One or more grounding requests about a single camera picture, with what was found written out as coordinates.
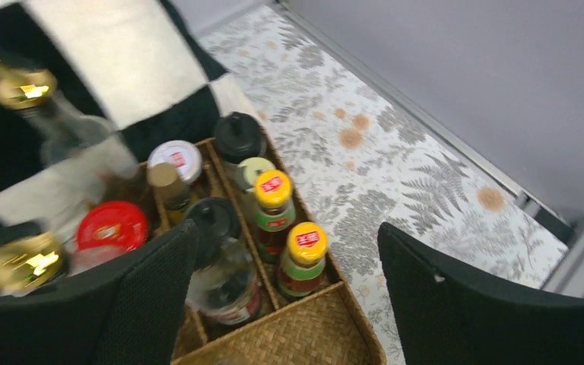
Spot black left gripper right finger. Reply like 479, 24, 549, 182
377, 222, 584, 364

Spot green bottle yellow cap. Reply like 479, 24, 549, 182
254, 170, 297, 264

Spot reflected cruet gold spout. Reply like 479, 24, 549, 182
0, 232, 69, 295

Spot glass cruet gold spout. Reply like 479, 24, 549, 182
0, 50, 148, 222

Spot black white checkered pillow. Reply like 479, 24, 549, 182
0, 1, 257, 235

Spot reflected green bottle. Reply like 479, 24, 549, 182
277, 221, 329, 299

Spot red lid chili sauce jar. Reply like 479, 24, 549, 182
70, 201, 149, 276

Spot small yellow oil bottle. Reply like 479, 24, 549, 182
148, 163, 198, 225

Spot floral tablecloth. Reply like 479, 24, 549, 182
202, 5, 567, 364

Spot yellow cap spice bottle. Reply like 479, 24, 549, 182
233, 157, 276, 193

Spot clear vinegar bottle black cap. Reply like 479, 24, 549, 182
186, 197, 262, 327

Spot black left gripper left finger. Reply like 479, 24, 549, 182
0, 220, 199, 364

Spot white lid brown sauce jar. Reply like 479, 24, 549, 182
148, 140, 208, 198

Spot black cap shaker bottle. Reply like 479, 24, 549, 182
213, 112, 267, 176

